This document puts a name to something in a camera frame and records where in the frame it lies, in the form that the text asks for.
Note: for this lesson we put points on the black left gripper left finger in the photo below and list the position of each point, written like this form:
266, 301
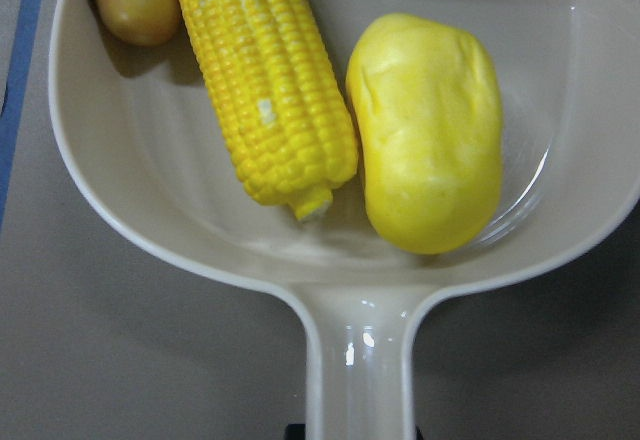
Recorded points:
295, 431

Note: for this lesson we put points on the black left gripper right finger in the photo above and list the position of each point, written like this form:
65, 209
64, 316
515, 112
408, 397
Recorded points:
421, 433

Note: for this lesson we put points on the yellow toy potato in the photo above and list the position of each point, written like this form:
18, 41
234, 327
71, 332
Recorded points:
428, 109

